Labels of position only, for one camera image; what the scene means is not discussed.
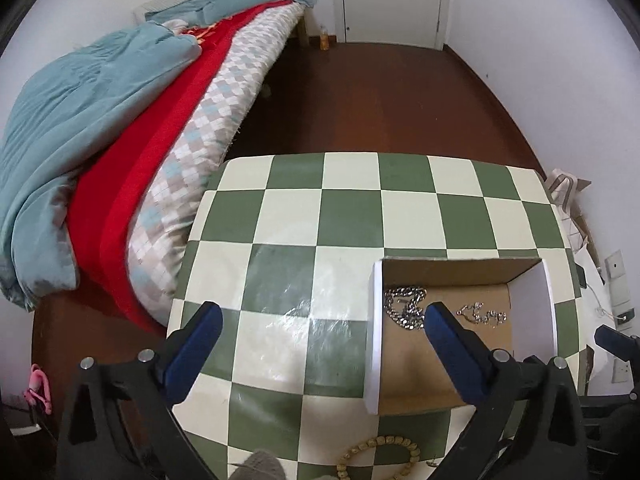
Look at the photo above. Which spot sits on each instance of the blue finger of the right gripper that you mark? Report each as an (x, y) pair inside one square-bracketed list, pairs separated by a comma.
[(624, 347)]

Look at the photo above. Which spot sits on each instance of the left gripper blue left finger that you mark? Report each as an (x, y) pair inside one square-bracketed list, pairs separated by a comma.
[(186, 350)]

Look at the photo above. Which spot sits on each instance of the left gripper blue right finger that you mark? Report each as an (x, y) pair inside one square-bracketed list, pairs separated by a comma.
[(461, 352)]

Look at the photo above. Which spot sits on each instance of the black charger plug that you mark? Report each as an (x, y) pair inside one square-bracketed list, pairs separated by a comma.
[(625, 317)]

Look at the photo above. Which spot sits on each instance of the diamond pattern mattress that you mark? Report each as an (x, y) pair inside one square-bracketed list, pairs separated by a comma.
[(158, 233)]

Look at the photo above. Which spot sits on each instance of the green white checkered tablecloth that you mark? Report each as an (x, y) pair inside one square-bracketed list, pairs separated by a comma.
[(287, 246)]

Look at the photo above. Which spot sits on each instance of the pink clip object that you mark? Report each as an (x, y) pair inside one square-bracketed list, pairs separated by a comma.
[(38, 390)]

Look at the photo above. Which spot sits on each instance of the white quilted tote bag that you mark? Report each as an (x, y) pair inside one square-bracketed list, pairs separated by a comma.
[(564, 190)]

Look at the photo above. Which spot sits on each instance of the red bed sheet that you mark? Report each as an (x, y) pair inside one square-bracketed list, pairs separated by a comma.
[(109, 191)]

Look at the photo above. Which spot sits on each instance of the teal blue blanket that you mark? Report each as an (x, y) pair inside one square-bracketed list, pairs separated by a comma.
[(70, 112)]

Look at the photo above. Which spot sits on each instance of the small orange bottle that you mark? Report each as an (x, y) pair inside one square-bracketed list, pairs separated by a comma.
[(324, 39)]

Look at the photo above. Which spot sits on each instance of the white door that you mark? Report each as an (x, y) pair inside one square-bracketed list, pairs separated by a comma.
[(415, 23)]

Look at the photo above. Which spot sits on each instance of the white wall socket strip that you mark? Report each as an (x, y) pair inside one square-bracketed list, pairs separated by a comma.
[(617, 372)]

